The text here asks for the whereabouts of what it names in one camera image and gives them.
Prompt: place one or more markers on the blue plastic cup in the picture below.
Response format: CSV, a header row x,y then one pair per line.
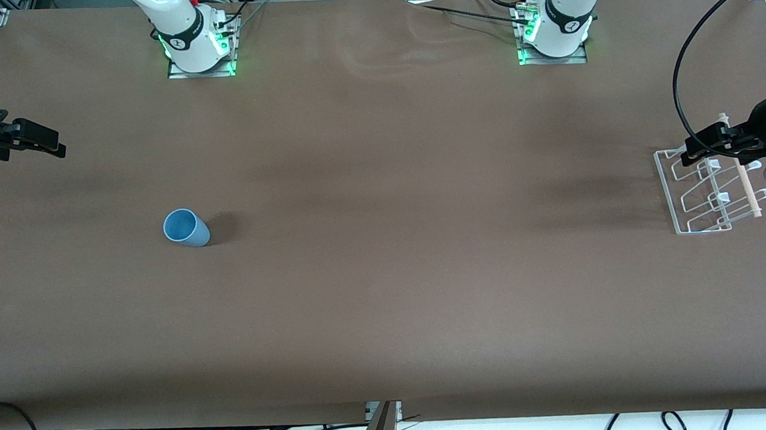
x,y
188,230

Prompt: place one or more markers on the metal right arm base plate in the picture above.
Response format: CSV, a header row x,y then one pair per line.
x,y
178,74

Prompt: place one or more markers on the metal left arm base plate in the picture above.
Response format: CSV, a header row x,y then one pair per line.
x,y
579,59

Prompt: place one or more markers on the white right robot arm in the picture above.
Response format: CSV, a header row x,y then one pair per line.
x,y
179,28

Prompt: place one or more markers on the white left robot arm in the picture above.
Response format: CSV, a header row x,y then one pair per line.
x,y
567,17

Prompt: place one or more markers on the metal table edge bracket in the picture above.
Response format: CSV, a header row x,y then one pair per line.
x,y
395,410

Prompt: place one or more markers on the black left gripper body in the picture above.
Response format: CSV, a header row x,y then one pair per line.
x,y
764,120

